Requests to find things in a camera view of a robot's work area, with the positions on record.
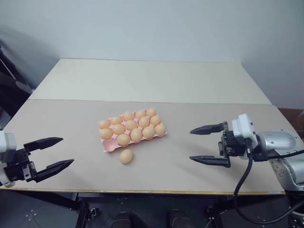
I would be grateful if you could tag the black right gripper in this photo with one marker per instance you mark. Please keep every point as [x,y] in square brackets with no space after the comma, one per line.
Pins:
[234,147]

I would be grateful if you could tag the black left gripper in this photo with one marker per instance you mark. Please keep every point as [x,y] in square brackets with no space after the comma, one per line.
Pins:
[20,169]

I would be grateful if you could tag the beige egg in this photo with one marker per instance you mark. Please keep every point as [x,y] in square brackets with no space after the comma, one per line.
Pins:
[131,125]
[126,156]
[106,133]
[104,123]
[159,129]
[148,132]
[128,116]
[118,129]
[144,121]
[140,114]
[135,135]
[155,120]
[123,139]
[116,120]
[151,112]

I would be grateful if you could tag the pink egg tray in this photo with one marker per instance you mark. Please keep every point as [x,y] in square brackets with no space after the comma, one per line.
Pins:
[109,145]

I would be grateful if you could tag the black table leg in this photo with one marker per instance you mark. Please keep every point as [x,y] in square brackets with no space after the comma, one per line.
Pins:
[82,211]

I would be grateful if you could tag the black equipment beside table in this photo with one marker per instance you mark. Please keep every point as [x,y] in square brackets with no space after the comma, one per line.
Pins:
[12,90]

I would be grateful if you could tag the dark rounded shape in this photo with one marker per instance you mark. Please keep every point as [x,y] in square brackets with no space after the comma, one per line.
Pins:
[176,218]
[123,219]

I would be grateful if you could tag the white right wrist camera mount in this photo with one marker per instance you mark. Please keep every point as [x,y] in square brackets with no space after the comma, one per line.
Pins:
[242,126]

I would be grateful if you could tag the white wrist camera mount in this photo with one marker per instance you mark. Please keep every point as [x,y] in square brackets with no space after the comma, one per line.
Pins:
[242,126]
[7,142]

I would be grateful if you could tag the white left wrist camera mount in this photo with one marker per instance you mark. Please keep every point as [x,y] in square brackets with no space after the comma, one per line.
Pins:
[7,142]

